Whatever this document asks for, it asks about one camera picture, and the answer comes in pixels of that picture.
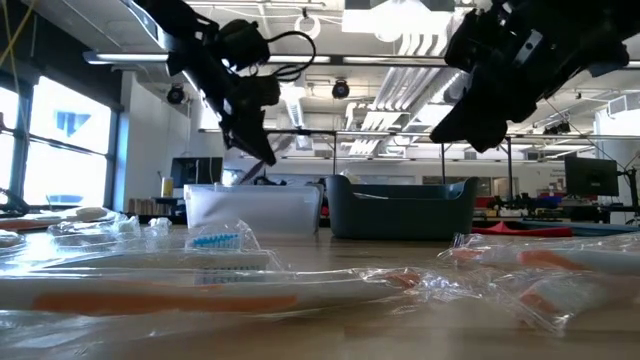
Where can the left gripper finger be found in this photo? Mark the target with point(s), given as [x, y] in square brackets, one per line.
[250, 145]

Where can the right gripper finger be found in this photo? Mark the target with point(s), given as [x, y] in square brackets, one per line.
[475, 125]

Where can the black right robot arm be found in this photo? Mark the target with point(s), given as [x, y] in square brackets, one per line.
[575, 30]

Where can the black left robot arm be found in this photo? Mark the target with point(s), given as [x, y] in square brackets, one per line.
[170, 25]

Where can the black monitor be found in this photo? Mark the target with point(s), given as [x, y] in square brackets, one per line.
[197, 172]
[592, 175]

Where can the clear frosted plastic bin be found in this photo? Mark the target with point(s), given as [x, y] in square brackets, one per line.
[250, 210]

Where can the yellow cylinder container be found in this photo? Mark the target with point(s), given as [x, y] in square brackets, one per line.
[167, 187]

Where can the red cloth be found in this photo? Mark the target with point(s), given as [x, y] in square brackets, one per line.
[520, 231]

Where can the grey-blue plastic bin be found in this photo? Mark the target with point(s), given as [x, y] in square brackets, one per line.
[400, 215]

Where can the white ceiling light panel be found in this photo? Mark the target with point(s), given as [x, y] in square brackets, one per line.
[395, 20]

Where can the bagged items at left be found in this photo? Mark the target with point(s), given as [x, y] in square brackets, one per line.
[100, 235]

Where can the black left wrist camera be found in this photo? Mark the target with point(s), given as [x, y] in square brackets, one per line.
[262, 91]

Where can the black background rig frame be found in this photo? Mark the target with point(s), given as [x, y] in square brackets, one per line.
[509, 165]
[310, 132]

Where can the black frame-mounted camera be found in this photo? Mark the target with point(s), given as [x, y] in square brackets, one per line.
[175, 94]

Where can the black overhead camera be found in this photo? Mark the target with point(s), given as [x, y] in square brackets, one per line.
[341, 90]

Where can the black aluminium frame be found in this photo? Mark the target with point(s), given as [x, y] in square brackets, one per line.
[350, 60]

